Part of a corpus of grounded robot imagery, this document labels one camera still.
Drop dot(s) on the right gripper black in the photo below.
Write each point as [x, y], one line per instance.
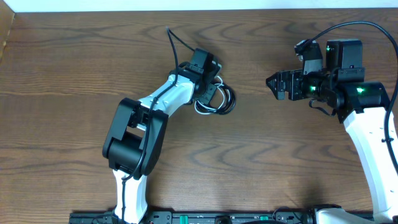
[295, 77]

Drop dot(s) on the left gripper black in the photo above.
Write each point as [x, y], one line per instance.
[210, 92]

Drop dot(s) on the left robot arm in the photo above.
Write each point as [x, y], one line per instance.
[135, 138]

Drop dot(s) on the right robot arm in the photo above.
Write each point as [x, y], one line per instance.
[337, 79]

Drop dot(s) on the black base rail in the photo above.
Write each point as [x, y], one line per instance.
[167, 217]

